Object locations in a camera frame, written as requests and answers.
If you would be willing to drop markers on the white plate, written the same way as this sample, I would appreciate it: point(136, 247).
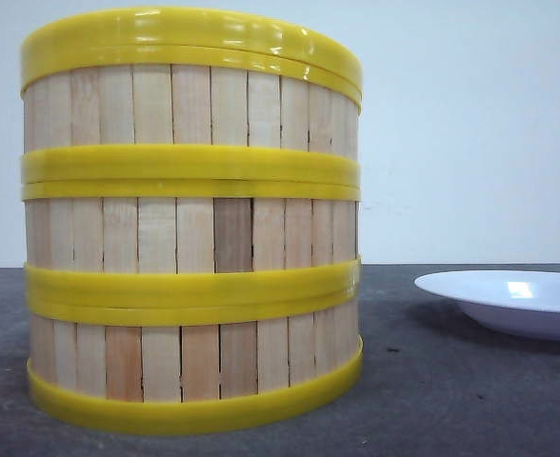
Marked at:
point(516, 302)

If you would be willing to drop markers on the woven yellow-rimmed steamer lid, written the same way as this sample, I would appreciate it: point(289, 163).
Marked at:
point(173, 35)

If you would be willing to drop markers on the bamboo steamer basket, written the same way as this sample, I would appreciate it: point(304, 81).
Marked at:
point(178, 120)
point(202, 379)

